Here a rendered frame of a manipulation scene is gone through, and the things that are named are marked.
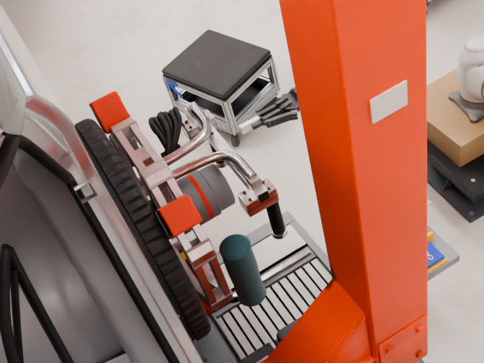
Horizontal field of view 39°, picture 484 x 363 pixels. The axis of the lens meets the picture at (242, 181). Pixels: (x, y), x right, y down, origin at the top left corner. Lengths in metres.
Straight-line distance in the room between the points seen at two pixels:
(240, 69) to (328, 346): 1.72
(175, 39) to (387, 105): 2.95
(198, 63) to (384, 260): 1.94
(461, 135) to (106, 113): 1.31
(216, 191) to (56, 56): 2.53
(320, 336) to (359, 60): 0.80
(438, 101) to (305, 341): 1.31
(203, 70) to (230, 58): 0.13
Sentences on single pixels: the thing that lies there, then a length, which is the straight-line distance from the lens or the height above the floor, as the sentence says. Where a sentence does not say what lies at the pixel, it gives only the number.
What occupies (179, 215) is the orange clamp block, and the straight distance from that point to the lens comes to 1.50.
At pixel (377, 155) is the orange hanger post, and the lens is 1.16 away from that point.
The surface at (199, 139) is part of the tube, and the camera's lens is 1.78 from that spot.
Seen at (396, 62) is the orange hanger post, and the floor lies 1.54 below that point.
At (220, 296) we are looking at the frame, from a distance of 1.75.
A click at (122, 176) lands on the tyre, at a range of 1.55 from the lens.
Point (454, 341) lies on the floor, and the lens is 2.51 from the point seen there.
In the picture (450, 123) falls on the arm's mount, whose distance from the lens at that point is 2.58.
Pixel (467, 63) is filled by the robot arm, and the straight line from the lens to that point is 2.47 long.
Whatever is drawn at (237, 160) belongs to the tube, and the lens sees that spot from 1.70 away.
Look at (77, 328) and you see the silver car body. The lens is 1.41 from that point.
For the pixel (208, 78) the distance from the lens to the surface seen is 3.05.
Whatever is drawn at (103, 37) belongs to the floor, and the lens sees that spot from 4.20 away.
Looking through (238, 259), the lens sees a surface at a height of 0.73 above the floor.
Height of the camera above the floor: 2.21
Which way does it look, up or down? 47 degrees down
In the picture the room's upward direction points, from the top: 17 degrees counter-clockwise
